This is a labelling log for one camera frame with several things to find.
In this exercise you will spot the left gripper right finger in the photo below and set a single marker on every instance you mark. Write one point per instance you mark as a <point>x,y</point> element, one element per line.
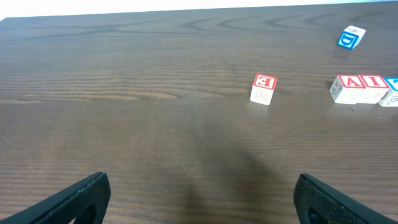
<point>318,203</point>

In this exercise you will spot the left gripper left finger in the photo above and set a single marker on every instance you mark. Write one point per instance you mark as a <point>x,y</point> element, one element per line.
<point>83,202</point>

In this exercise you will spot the red letter A block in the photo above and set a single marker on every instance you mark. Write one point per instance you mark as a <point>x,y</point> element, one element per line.
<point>347,89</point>

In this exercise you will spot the blue number 2 block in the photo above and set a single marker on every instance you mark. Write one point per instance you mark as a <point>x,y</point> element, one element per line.
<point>390,99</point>

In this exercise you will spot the red letter I block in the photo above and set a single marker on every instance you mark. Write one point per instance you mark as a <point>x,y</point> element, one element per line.
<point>375,88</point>

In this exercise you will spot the red letter E block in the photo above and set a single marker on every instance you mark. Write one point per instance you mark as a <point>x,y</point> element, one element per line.
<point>263,88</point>

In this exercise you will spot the blue-edged picture block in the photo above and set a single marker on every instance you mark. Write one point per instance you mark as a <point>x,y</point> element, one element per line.
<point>351,37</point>

